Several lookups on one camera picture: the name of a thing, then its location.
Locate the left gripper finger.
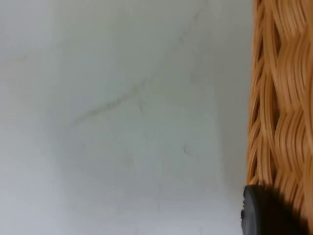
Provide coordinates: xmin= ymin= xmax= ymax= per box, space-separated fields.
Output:
xmin=240 ymin=185 xmax=311 ymax=235

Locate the pale brown wicker basket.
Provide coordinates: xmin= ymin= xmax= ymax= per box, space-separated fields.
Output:
xmin=246 ymin=0 xmax=313 ymax=225

